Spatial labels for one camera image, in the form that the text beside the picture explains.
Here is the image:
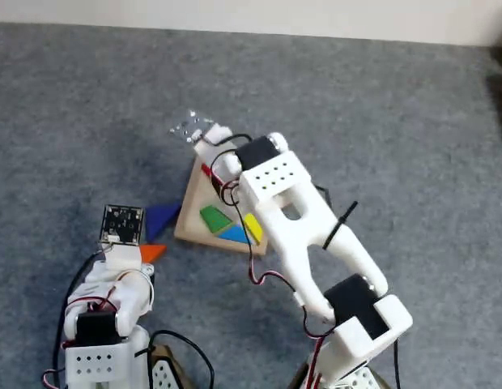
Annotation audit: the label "light blue tangram triangle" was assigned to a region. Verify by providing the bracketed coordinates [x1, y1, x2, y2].
[216, 224, 254, 246]

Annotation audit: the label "green tangram piece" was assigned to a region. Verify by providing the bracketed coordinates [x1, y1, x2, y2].
[199, 205, 236, 237]

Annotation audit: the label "black cable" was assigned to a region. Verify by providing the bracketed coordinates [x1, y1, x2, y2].
[391, 339, 401, 389]
[51, 254, 96, 389]
[134, 329, 216, 389]

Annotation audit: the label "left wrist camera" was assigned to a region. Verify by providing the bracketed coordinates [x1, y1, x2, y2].
[99, 203, 147, 271]

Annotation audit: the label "orange tangram triangle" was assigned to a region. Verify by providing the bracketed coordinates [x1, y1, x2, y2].
[138, 243, 168, 265]

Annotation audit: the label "square wooden tray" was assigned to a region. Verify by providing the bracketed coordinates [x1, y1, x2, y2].
[173, 139, 273, 257]

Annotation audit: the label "yellow tangram piece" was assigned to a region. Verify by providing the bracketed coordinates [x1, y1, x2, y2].
[243, 212, 266, 245]

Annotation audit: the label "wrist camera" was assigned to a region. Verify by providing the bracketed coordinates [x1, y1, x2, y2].
[168, 108, 233, 146]
[99, 203, 147, 271]

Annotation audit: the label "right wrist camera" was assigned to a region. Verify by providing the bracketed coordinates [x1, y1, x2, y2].
[168, 108, 233, 146]

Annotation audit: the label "dark blue tangram triangle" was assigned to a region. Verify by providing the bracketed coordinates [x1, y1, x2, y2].
[144, 202, 183, 242]

